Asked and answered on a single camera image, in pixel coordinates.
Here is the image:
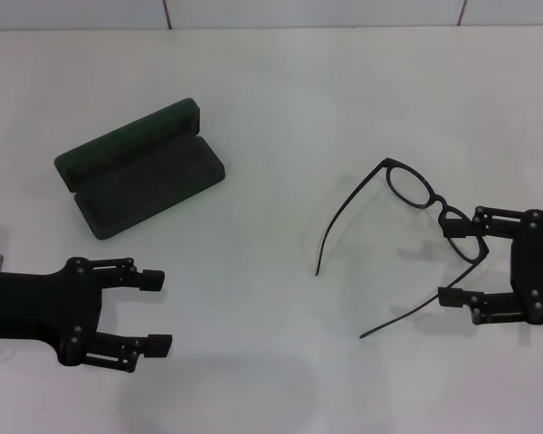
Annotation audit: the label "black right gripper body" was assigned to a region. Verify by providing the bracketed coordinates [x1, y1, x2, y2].
[509, 209, 543, 326]

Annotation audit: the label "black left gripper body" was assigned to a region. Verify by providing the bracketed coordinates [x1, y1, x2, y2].
[0, 256, 106, 368]

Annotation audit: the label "black glasses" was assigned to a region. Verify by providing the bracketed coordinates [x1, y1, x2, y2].
[314, 156, 491, 340]

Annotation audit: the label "green glasses case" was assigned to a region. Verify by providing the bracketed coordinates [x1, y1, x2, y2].
[53, 97, 228, 241]

